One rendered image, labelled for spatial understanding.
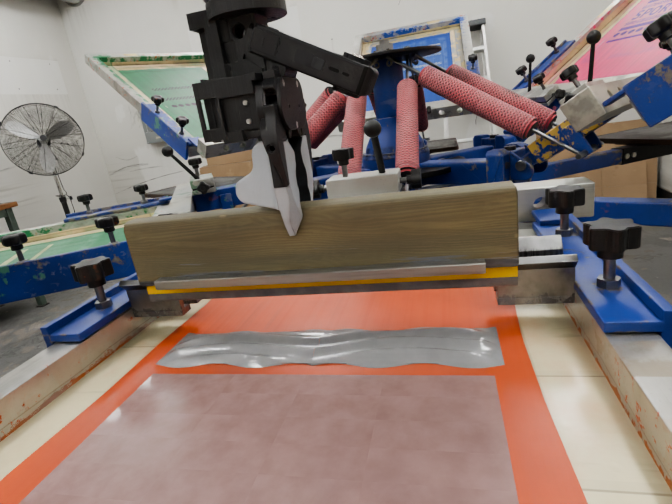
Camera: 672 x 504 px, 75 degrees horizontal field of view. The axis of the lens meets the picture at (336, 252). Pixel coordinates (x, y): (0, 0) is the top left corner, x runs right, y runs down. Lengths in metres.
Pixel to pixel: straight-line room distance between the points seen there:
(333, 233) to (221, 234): 0.12
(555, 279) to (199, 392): 0.36
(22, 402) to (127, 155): 5.39
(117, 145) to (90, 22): 1.30
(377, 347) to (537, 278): 0.17
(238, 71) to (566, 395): 0.39
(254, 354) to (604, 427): 0.31
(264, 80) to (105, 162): 5.67
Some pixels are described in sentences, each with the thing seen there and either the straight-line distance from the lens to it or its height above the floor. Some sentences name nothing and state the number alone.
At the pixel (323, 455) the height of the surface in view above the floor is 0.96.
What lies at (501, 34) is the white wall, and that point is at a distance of 4.64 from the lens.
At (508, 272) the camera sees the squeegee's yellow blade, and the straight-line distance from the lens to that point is 0.45.
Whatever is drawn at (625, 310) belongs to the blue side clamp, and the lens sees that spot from 0.43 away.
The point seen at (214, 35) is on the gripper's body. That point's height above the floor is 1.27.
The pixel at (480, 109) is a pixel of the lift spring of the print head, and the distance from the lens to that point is 1.09.
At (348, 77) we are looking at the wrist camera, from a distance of 0.41.
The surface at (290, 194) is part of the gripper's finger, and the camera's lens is 0.41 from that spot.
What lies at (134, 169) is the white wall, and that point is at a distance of 5.83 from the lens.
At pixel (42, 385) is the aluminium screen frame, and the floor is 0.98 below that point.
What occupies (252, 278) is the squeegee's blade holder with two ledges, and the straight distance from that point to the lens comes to 0.46.
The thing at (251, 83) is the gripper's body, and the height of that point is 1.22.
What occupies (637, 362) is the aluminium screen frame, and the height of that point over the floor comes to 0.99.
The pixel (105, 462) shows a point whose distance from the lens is 0.42.
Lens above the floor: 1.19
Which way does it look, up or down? 18 degrees down
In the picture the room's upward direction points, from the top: 9 degrees counter-clockwise
